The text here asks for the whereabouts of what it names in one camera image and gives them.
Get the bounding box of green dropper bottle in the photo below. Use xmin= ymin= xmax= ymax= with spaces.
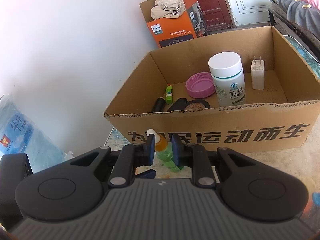
xmin=146 ymin=129 xmax=183 ymax=172

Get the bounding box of black electrical tape roll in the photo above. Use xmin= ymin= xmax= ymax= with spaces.
xmin=166 ymin=98 xmax=211 ymax=113

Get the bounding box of white supplement bottle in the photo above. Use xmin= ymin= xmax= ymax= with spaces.
xmin=208 ymin=51 xmax=246 ymax=107

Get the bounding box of white USB charger plug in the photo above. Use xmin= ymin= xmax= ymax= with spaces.
xmin=251 ymin=57 xmax=265 ymax=90

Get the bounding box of blue water bottle pack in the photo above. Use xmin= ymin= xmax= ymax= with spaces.
xmin=1 ymin=95 xmax=74 ymax=173

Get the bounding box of black cylinder in box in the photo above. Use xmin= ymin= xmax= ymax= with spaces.
xmin=151 ymin=97 xmax=166 ymax=113

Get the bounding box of small green glue stick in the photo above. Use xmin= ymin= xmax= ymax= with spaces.
xmin=165 ymin=84 xmax=173 ymax=105

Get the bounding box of pink plastic lid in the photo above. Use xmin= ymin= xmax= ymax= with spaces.
xmin=185 ymin=72 xmax=215 ymax=99

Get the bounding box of large brown cardboard box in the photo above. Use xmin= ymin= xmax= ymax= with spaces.
xmin=103 ymin=25 xmax=318 ymax=153

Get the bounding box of orange Philips box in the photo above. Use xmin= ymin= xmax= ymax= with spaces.
xmin=139 ymin=0 xmax=209 ymax=48

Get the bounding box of beige cloth hat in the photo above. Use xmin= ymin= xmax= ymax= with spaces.
xmin=151 ymin=0 xmax=185 ymax=20

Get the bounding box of dark red wooden door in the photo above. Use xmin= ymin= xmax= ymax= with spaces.
xmin=152 ymin=0 xmax=237 ymax=34

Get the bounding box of grey floral sofa blanket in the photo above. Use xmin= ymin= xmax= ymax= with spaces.
xmin=271 ymin=0 xmax=319 ymax=38

